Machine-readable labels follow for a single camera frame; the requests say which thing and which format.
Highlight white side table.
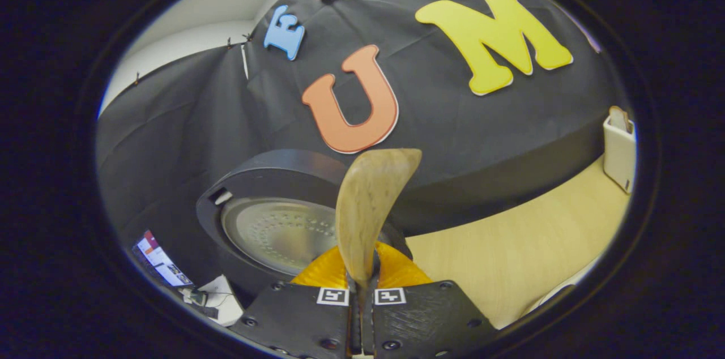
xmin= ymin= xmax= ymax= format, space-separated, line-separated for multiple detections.
xmin=181 ymin=275 xmax=244 ymax=327

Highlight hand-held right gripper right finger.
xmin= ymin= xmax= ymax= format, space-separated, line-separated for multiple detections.
xmin=371 ymin=242 xmax=499 ymax=359

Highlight wooden spoon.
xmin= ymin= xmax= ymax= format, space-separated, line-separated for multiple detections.
xmin=335 ymin=148 xmax=423 ymax=292

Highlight computer monitor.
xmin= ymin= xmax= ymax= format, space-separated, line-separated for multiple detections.
xmin=131 ymin=230 xmax=194 ymax=288

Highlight black backdrop cloth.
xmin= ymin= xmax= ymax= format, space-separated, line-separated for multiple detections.
xmin=96 ymin=0 xmax=629 ymax=303

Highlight toasted bread slice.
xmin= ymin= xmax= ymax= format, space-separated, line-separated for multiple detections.
xmin=609 ymin=105 xmax=630 ymax=133

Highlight small grey desk device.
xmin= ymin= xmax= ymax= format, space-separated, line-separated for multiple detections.
xmin=181 ymin=287 xmax=219 ymax=319

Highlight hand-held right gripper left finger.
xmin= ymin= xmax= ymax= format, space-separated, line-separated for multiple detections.
xmin=229 ymin=243 xmax=363 ymax=359

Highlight clear plastic rice container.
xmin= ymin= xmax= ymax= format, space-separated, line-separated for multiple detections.
xmin=520 ymin=257 xmax=602 ymax=317

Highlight white toaster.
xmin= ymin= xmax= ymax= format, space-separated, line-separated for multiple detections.
xmin=602 ymin=113 xmax=637 ymax=194

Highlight dark grey rice cooker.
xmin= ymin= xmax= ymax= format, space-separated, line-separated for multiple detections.
xmin=196 ymin=149 xmax=414 ymax=309

